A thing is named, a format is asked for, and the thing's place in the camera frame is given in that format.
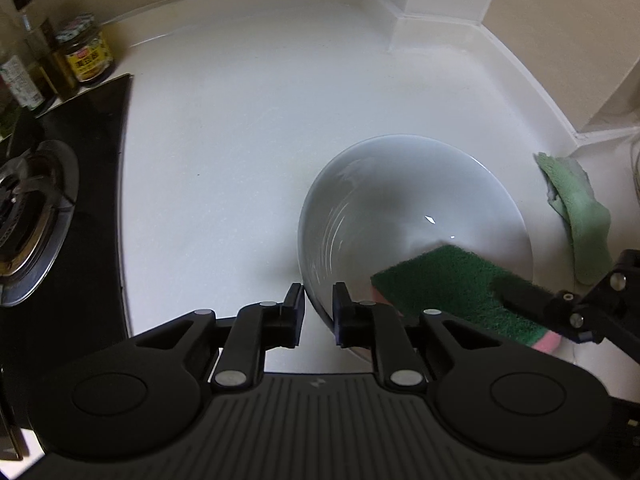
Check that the white label bottle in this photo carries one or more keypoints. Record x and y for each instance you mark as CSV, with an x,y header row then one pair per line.
x,y
17,80

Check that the dark oil bottle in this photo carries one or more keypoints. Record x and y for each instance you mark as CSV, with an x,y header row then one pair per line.
x,y
42,45

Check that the yellow label sauce jar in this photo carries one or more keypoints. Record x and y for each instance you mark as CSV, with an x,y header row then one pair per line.
x,y
86,51

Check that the white ceramic bowl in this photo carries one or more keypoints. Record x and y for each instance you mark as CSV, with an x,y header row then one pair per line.
x,y
400,230

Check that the black gas stove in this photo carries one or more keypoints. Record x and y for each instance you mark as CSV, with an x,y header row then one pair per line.
x,y
65,240

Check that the green dish cloth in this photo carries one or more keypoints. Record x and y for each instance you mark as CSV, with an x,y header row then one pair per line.
x,y
582,215

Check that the steel stove burner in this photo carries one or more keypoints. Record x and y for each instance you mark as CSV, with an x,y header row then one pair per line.
x,y
27,220

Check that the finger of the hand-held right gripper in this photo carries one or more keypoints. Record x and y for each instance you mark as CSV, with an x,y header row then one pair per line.
x,y
560,305

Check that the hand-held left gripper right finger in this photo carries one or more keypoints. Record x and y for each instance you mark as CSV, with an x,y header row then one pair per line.
x,y
340,307

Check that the green and pink scrub sponge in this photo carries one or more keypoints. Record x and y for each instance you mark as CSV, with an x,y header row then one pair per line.
x,y
445,285

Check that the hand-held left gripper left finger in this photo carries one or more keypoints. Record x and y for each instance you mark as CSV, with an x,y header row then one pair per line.
x,y
296,305

